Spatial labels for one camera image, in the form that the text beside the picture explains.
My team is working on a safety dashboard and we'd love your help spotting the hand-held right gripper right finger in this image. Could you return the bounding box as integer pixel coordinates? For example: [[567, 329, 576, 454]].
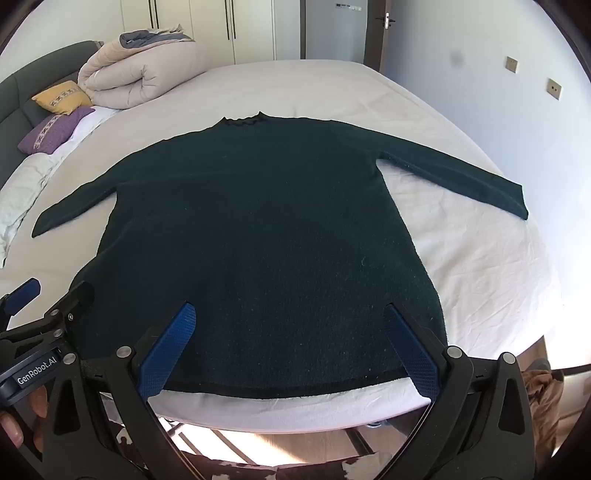
[[385, 303, 537, 480]]

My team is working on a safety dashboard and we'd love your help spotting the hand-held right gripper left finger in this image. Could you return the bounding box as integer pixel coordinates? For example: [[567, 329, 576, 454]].
[[36, 302, 214, 480]]

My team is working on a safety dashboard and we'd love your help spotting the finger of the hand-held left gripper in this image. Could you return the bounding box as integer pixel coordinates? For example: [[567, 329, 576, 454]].
[[0, 277, 42, 325], [7, 281, 96, 347]]

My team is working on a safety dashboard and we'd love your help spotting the dark green sweater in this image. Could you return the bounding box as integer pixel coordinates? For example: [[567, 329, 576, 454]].
[[31, 111, 529, 400]]

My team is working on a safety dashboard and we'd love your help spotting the person's left hand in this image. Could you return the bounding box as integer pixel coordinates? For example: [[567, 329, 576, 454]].
[[0, 385, 49, 452]]

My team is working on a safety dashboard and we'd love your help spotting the pale white quilt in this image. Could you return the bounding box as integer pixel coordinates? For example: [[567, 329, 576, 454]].
[[0, 152, 62, 269]]

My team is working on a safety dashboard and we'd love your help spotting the bed with white sheet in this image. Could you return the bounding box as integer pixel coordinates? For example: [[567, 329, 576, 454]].
[[0, 60, 570, 435]]

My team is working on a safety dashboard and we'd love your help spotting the brown cloth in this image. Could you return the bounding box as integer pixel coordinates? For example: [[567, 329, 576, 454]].
[[526, 357, 567, 445]]

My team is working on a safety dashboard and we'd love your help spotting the purple patterned pillow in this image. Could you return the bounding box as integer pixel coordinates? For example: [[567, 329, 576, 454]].
[[17, 107, 97, 155]]

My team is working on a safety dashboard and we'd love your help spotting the yellow patterned pillow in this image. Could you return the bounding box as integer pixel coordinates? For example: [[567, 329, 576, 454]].
[[31, 80, 96, 116]]

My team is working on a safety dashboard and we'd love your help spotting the dark grey headboard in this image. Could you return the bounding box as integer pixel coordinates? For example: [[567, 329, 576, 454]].
[[0, 41, 105, 195]]

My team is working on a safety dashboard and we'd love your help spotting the folded beige duvet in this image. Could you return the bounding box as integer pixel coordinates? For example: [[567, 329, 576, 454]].
[[78, 32, 214, 110]]

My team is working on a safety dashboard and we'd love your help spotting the grey-blue folded blanket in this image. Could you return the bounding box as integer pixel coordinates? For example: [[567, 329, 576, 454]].
[[119, 28, 195, 49]]

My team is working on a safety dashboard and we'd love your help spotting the white wardrobe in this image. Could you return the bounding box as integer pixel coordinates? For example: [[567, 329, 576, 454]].
[[121, 0, 278, 66]]

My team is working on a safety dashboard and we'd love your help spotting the brown door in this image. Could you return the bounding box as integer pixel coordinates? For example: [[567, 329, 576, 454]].
[[362, 0, 398, 73]]

